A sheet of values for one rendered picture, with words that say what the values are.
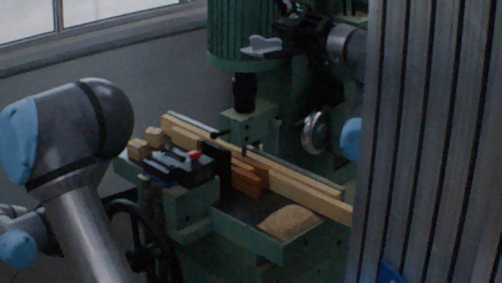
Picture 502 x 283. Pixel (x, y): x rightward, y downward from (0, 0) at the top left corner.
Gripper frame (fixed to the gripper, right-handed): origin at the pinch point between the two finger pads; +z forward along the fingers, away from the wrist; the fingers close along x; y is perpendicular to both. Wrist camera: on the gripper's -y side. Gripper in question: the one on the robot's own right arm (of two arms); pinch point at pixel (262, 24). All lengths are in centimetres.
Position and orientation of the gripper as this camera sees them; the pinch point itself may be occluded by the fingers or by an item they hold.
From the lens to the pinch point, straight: 153.2
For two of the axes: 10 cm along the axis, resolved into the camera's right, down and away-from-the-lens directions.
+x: -5.6, 8.0, -2.4
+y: -4.2, -5.1, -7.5
